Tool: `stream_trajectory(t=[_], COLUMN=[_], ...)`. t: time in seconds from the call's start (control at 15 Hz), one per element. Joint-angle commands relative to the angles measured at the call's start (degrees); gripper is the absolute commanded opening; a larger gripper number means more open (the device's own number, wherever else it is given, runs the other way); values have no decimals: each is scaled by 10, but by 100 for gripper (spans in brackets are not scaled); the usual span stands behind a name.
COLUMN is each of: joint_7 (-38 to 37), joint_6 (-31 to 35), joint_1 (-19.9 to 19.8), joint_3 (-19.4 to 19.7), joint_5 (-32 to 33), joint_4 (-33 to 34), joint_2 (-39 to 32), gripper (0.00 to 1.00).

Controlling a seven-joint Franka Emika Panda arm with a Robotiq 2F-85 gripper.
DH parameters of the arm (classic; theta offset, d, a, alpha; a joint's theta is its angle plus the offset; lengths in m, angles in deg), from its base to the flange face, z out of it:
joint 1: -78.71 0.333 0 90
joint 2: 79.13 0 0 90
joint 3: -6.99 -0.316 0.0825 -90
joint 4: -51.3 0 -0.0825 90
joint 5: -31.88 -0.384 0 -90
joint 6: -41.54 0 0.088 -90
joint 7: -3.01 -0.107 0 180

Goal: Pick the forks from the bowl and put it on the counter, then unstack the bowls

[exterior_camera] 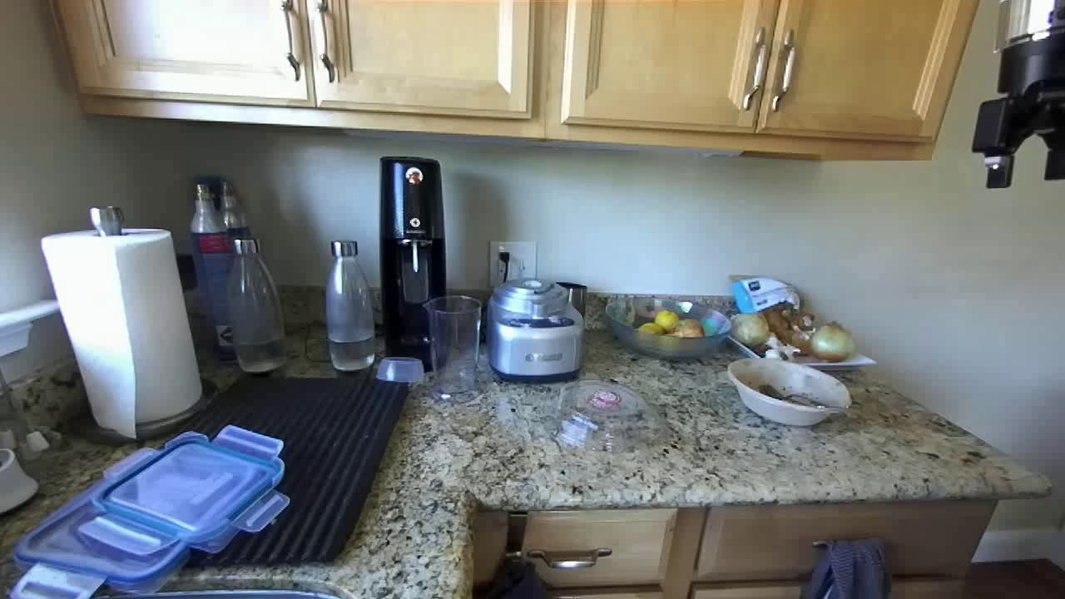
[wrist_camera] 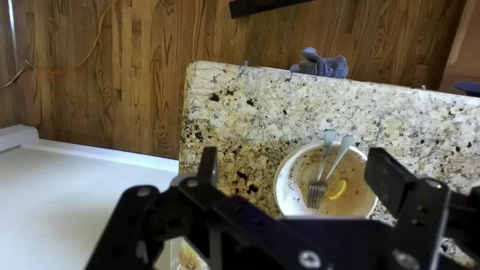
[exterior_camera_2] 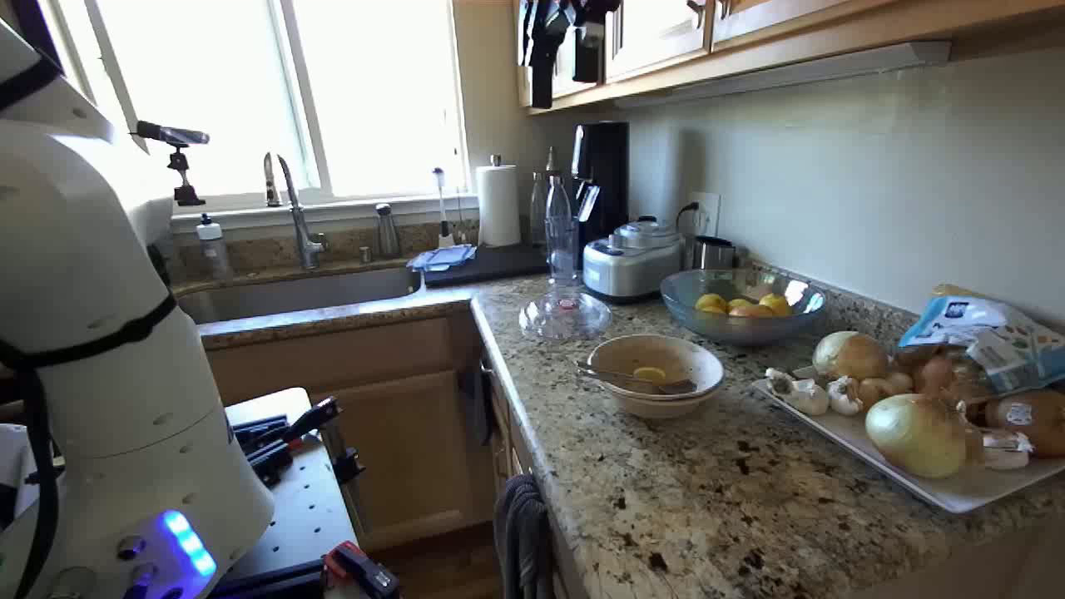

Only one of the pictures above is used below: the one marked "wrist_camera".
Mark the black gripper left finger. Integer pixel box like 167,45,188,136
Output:
85,145,281,270

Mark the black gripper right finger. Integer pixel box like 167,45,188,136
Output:
364,147,480,270

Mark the white ceramic top bowl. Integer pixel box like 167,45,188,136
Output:
272,142,377,217

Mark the yellow lemon slice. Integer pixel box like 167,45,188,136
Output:
326,178,346,201

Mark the blue grey hanging towel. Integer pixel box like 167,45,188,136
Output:
289,46,347,79

